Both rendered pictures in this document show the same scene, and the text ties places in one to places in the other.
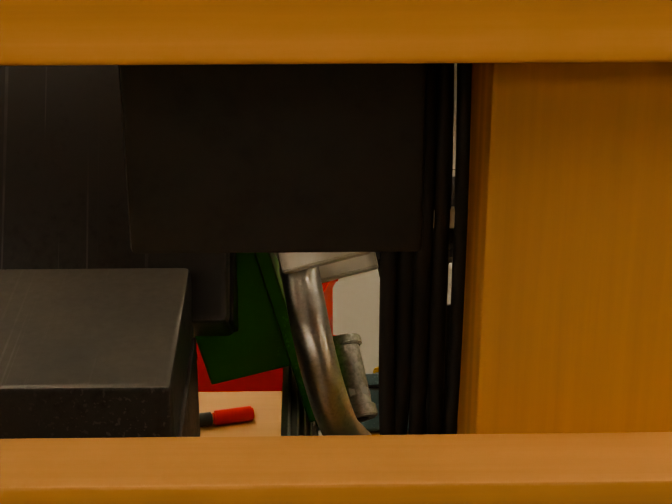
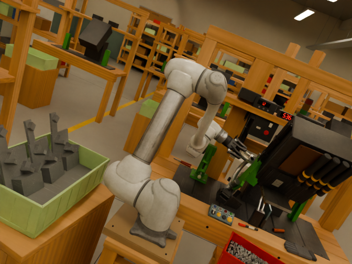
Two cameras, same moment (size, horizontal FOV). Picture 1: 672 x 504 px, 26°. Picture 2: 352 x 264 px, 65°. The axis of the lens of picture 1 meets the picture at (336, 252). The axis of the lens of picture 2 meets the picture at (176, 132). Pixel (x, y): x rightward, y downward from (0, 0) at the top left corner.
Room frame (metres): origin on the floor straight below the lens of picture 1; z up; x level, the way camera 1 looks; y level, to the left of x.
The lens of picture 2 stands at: (2.86, -0.33, 1.76)
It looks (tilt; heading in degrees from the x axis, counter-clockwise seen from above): 17 degrees down; 186
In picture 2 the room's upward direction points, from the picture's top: 23 degrees clockwise
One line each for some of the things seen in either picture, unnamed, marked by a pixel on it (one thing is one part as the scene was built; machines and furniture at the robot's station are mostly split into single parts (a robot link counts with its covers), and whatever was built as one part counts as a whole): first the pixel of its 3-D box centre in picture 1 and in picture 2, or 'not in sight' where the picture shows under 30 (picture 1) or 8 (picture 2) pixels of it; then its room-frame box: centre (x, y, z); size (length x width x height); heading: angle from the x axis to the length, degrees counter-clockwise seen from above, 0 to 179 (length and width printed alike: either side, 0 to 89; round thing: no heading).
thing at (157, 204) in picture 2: not in sight; (161, 201); (1.71, -0.38, 1.05); 0.18 x 0.16 x 0.22; 82
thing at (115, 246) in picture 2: not in sight; (146, 238); (1.71, -0.38, 0.83); 0.32 x 0.32 x 0.04; 89
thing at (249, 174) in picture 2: (244, 282); (254, 173); (1.10, 0.08, 1.17); 0.13 x 0.12 x 0.20; 91
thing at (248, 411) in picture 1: (192, 421); (248, 227); (1.31, 0.15, 0.91); 0.13 x 0.02 x 0.02; 105
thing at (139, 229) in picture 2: not in sight; (156, 226); (1.71, -0.36, 0.91); 0.22 x 0.18 x 0.06; 95
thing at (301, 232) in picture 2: not in sight; (245, 207); (1.03, 0.15, 0.89); 1.10 x 0.42 x 0.02; 91
